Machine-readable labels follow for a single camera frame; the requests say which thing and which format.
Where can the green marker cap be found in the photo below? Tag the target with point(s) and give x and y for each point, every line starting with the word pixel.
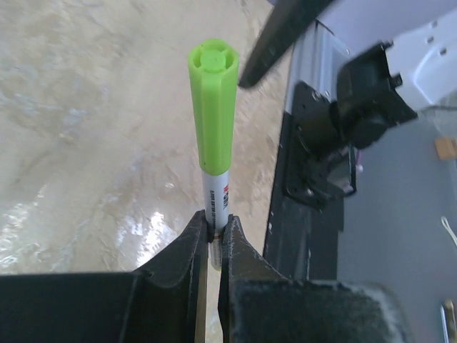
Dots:
pixel 213 74

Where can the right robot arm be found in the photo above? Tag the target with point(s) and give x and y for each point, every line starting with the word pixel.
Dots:
pixel 384 86

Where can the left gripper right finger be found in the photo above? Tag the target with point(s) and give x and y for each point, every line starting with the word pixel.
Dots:
pixel 258 304

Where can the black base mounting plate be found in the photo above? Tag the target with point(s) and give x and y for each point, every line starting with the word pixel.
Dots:
pixel 306 212

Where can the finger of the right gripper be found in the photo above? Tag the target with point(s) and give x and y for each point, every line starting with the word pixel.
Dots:
pixel 286 22

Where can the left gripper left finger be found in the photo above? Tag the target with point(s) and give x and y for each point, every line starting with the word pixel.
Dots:
pixel 164 300

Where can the white marker pen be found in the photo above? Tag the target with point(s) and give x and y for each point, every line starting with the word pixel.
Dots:
pixel 216 193

